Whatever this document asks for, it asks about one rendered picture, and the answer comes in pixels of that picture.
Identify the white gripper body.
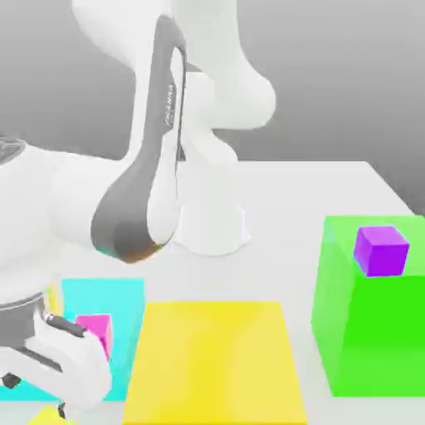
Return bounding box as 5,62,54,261
0,331,113,413

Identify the small yellow cube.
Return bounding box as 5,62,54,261
27,405,80,425

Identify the small magenta cube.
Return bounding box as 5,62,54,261
75,314,113,362

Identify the small purple cube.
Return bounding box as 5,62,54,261
352,226,412,279

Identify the large cyan box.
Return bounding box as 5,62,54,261
0,277,146,403

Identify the large yellow box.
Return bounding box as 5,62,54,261
121,300,309,425

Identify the large green box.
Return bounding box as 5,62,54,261
310,215,425,398

